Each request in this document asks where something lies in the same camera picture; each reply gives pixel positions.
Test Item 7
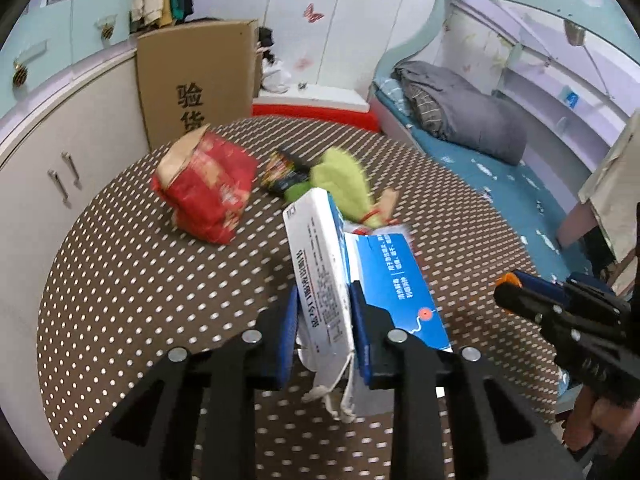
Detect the red bench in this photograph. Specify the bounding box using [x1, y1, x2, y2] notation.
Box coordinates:
[252, 104, 381, 132]

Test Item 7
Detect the teal quilted bed mattress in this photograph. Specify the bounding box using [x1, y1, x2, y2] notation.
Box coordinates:
[370, 86, 592, 281]

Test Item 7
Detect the dark snack wrapper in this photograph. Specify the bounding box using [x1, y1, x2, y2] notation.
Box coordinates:
[260, 148, 312, 200]

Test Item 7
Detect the beige hanging cloth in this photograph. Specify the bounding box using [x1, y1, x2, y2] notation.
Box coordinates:
[555, 113, 639, 296]

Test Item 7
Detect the white cabinet with handles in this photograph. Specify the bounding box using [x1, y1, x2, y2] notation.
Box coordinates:
[1, 51, 149, 478]

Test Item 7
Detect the white cloth on bench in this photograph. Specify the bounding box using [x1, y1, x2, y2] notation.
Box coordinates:
[260, 58, 292, 94]

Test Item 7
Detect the right hand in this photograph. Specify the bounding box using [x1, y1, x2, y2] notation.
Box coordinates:
[563, 386, 639, 458]

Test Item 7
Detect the blue white medicine box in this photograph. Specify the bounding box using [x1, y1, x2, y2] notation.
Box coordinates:
[283, 188, 451, 422]

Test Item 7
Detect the brown polka dot tablecloth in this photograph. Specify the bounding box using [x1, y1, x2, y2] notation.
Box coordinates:
[37, 117, 558, 479]

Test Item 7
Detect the brown cardboard box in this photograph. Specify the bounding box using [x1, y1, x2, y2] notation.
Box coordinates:
[136, 20, 258, 150]

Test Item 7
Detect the grey folded blanket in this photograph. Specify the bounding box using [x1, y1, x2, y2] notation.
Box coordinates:
[393, 61, 527, 166]

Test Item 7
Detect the teal drawer unit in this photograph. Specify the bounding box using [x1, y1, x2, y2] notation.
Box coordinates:
[1, 0, 132, 114]

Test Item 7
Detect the red snack bag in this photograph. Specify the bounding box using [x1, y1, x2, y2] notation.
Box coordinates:
[152, 125, 258, 245]

